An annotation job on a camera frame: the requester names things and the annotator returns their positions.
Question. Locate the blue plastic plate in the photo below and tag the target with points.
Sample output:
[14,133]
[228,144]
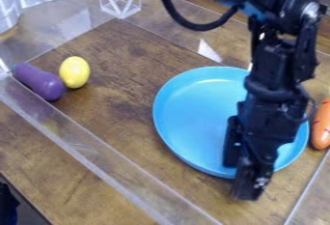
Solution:
[192,109]

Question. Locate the clear acrylic enclosure wall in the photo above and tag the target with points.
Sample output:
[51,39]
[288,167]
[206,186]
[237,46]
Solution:
[85,156]

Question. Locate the yellow toy lemon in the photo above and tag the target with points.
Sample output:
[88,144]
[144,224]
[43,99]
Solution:
[76,72]

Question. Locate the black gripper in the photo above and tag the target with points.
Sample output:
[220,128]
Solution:
[267,123]

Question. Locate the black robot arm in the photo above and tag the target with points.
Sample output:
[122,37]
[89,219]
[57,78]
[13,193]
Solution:
[284,27]

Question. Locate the orange toy carrot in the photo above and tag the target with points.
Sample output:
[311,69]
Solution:
[321,126]

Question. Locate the purple toy eggplant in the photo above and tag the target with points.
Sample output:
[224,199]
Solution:
[45,83]

